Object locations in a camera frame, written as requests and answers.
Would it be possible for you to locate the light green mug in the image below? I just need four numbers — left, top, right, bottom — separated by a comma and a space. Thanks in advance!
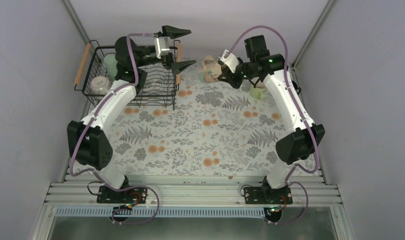
249, 82, 267, 100

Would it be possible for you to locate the beige floral mug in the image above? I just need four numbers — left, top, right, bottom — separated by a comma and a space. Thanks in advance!
197, 55, 222, 83

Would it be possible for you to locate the black cylindrical cup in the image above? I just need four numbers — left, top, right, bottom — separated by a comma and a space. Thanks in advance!
292, 81, 302, 96

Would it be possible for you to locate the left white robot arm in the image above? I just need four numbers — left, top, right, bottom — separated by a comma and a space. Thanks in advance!
67, 25, 196, 203

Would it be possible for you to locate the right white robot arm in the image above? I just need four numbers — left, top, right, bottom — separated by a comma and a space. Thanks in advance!
219, 35, 325, 204

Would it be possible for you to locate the mint green tumbler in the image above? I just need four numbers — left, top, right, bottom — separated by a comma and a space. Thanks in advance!
103, 54, 118, 80

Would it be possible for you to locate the floral patterned table mat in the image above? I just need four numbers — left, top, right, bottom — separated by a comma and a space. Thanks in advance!
107, 63, 287, 176

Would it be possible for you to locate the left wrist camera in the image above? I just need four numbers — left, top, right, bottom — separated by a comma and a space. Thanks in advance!
154, 36, 170, 59

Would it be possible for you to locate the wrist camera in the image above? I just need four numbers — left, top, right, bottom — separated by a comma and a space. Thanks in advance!
219, 49, 240, 73
154, 36, 170, 59

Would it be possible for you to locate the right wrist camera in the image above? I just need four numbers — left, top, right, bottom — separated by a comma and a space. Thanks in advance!
219, 49, 240, 73

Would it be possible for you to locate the black wire dish rack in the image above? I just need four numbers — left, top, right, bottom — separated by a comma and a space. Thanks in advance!
74, 40, 179, 108

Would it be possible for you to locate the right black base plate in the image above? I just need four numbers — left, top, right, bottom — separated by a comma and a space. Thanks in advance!
242, 186, 293, 205

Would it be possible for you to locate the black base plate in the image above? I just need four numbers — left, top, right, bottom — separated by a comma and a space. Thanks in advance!
96, 186, 148, 205
242, 186, 293, 205

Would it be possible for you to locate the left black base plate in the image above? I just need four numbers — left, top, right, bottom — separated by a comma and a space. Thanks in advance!
96, 186, 148, 205

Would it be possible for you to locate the aluminium mounting rail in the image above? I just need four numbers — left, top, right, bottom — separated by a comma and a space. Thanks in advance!
44, 175, 343, 207

